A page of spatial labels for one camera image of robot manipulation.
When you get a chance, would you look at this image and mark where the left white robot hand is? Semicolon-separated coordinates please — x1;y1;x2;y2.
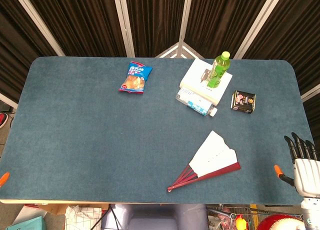
0;171;11;189

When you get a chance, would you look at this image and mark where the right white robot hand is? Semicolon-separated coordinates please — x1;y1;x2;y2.
273;132;320;198

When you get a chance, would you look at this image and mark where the white paper red-ribbed folding fan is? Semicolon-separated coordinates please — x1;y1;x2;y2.
166;130;242;194

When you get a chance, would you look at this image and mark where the white paper with red print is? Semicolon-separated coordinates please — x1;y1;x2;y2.
17;204;48;221

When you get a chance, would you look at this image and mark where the teal box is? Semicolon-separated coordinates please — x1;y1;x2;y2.
6;216;47;230

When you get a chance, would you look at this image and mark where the red and white round object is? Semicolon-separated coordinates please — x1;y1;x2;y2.
256;213;305;230

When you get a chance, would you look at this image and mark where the yellow rubber chicken toy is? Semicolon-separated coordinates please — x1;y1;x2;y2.
234;214;249;230

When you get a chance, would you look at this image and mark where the white checkered cloth bag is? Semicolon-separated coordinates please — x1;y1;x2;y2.
64;205;103;230

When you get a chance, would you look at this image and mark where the black luncheon meat tin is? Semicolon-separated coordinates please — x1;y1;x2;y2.
230;90;257;115

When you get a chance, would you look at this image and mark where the blue felt table mat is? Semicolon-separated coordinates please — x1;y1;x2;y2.
0;56;320;206

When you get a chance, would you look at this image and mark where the clear blue-label water bottle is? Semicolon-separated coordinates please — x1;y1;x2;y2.
174;87;218;117

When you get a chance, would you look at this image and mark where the green tea bottle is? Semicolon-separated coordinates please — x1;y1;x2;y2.
206;51;231;89

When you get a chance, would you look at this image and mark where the white book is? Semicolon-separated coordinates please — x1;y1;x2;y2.
179;57;233;106

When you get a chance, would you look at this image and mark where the grey-purple robot torso base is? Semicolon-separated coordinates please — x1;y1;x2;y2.
101;203;208;230

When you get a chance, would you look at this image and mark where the blue snack bag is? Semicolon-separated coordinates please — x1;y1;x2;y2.
118;60;154;95

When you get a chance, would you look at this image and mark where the metal wire basket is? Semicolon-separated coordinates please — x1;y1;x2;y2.
206;204;308;230

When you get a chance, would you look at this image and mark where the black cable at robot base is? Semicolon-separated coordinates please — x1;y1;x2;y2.
108;204;121;230

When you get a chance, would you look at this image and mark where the black curtain white-frame partition screen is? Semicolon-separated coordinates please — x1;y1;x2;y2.
0;0;320;108

